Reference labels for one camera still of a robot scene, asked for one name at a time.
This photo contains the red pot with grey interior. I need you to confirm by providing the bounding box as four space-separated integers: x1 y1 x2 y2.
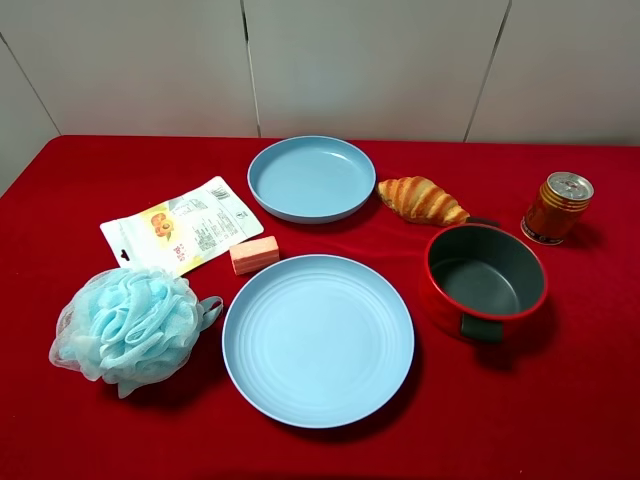
418 223 549 344

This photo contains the orange drink can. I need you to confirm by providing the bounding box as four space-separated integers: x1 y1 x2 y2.
521 172 594 245

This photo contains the pink sponge block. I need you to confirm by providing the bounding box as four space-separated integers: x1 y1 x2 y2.
229 236 280 275

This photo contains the deep blue plastic plate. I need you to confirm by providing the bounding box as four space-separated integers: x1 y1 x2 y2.
247 135 377 224

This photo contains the white snack pouch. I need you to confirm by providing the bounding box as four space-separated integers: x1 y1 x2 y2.
100 176 264 277

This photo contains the golden croissant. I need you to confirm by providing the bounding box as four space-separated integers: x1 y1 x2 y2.
376 176 470 227

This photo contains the blue mesh bath loofah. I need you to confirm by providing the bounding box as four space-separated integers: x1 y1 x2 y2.
49 268 224 398

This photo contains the large ribbed blue plate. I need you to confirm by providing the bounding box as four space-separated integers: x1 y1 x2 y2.
222 254 415 429

